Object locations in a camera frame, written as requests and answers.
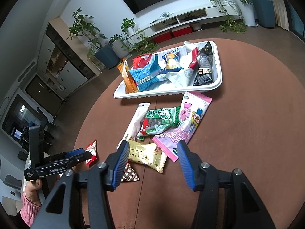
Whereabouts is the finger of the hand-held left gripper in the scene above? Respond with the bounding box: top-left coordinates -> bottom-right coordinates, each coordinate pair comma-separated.
44,148 -> 86,163
61,151 -> 93,172

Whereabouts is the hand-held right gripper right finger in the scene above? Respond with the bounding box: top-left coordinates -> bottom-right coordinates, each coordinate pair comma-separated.
177,139 -> 277,229

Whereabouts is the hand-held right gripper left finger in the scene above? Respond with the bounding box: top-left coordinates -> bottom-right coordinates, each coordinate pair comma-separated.
31,140 -> 130,229

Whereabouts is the brown patterned triangular packet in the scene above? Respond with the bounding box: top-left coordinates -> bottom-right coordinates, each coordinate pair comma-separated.
120,162 -> 140,183

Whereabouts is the small red triangular packet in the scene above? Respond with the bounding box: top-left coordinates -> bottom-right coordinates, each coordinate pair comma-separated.
85,140 -> 98,167

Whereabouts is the gold snack packet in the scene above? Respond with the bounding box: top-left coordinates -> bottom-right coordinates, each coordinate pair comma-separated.
127,140 -> 167,173

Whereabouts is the pink cartoon snack packet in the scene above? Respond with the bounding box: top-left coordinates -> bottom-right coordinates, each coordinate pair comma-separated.
152,91 -> 212,162

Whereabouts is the cream long snack packet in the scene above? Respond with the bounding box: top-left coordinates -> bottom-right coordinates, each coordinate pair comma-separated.
116,102 -> 151,149

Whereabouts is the green snack packet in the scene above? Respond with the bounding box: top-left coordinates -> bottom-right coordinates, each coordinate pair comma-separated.
136,106 -> 181,141

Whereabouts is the white plastic tray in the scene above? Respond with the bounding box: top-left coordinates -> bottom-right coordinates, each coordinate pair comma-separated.
113,40 -> 223,99

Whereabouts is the orange snack packet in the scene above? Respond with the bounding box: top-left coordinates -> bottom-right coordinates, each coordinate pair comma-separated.
117,58 -> 139,94

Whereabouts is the white red snack packet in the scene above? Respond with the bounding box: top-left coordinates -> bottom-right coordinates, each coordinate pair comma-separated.
167,42 -> 199,87

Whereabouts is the black snack bag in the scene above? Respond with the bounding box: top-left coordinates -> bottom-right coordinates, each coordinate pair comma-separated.
193,41 -> 213,86

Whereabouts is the blue white snack packet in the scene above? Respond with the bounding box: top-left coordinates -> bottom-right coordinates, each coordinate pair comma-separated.
156,68 -> 178,80

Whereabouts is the light blue snack packet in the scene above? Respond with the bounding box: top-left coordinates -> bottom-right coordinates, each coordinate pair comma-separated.
129,55 -> 167,92

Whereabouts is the yellow blue chip bag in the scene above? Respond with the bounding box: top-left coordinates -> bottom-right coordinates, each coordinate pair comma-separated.
162,49 -> 183,73

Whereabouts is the red snack bag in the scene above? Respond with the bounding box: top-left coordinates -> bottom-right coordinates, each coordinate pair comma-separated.
132,53 -> 153,69

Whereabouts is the person's left forearm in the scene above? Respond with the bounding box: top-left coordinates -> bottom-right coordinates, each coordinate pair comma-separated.
20,192 -> 42,227

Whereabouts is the person's left hand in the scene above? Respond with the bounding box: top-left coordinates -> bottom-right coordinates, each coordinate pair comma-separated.
23,179 -> 43,207

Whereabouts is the brown door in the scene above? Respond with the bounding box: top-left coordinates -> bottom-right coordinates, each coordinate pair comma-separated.
24,75 -> 65,103

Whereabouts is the ceiling air vent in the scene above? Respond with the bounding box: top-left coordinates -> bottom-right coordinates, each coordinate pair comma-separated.
18,61 -> 36,81

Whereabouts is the tree plant in blue pot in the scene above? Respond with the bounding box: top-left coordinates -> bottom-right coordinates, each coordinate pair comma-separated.
67,8 -> 120,70

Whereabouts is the dark glass display cabinet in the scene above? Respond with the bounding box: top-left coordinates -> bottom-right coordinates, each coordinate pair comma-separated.
45,23 -> 97,79

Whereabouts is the plant in grey pot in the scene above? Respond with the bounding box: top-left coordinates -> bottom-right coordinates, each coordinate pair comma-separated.
109,35 -> 130,59

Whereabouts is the red storage box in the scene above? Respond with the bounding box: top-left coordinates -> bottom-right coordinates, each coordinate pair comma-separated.
172,26 -> 192,37
152,32 -> 172,44

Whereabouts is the trailing green vine plant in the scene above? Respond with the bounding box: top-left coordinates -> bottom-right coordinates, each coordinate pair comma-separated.
120,18 -> 159,55

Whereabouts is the white television cabinet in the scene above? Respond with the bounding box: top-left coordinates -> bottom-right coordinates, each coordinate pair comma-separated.
137,3 -> 239,35

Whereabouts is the plant in tall white pot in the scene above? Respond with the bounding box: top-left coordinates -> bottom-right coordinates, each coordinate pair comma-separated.
224,0 -> 258,27

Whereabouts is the tall plant in blue pot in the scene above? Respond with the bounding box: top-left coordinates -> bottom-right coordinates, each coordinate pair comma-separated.
237,0 -> 276,28

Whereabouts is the beige curtain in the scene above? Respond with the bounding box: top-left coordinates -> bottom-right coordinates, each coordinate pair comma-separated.
263,0 -> 290,31

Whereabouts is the glass sliding door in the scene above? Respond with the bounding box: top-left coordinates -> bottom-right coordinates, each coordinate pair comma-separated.
286,0 -> 305,36

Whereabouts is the white wall cupboard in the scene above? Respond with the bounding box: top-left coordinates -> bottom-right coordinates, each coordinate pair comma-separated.
36,37 -> 79,99

